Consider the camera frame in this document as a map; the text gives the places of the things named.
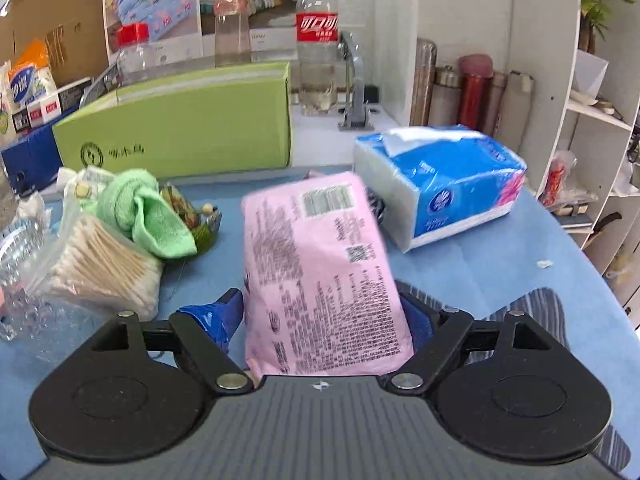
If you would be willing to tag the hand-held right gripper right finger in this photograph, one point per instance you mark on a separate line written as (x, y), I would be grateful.
(422, 327)

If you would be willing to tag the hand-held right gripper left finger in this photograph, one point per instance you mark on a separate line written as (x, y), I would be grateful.
(222, 310)

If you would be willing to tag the green brocade sachet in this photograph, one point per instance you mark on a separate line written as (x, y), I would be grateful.
(192, 215)

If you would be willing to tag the pink soft packet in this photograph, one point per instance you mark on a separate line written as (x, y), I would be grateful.
(320, 270)

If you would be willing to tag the green towel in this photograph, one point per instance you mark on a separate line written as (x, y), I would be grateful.
(145, 215)

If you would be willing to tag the green cardboard box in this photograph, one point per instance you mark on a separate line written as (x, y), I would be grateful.
(190, 130)

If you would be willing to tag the grey striped cushion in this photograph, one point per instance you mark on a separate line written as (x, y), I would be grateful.
(550, 305)

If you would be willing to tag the bag of cotton swabs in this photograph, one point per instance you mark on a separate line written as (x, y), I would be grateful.
(100, 265)

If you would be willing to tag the blue tissue pack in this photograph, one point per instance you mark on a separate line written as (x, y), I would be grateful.
(450, 180)

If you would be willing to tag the small white packet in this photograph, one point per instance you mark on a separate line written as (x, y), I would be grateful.
(85, 182)

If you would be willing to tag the clear glass cup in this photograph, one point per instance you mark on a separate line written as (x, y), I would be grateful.
(30, 300)

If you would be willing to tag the red packet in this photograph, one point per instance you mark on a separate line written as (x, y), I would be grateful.
(557, 180)

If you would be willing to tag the silver thermos flask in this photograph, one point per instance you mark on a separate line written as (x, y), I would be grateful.
(444, 97)

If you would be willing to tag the red thermos flask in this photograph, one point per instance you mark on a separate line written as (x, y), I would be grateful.
(474, 92)

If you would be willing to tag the blue electronic device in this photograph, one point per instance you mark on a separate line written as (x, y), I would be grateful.
(35, 152)

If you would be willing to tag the brown flask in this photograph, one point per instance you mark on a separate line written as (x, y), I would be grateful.
(422, 80)

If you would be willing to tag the grey metal stand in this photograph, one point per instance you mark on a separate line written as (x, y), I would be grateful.
(357, 85)

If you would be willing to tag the clear jar with red cap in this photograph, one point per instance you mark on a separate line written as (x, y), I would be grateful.
(136, 57)

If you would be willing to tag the white boxes with red labels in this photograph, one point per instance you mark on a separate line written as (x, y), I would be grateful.
(47, 107)

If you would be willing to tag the clear jar with pink lid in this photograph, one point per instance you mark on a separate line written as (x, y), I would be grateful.
(232, 35)

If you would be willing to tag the red label plastic bottle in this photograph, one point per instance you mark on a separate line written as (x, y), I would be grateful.
(316, 35)

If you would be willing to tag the white shelf unit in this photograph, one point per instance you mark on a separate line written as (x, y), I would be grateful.
(550, 60)

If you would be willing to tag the white and green packet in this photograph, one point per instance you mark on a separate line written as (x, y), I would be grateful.
(6, 105)

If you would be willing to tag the orange and blue packet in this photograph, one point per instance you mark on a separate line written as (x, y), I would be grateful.
(32, 72)

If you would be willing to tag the blue bedding poster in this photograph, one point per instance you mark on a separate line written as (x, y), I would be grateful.
(150, 5)

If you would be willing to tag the brown cardboard box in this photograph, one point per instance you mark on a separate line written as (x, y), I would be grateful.
(55, 10)

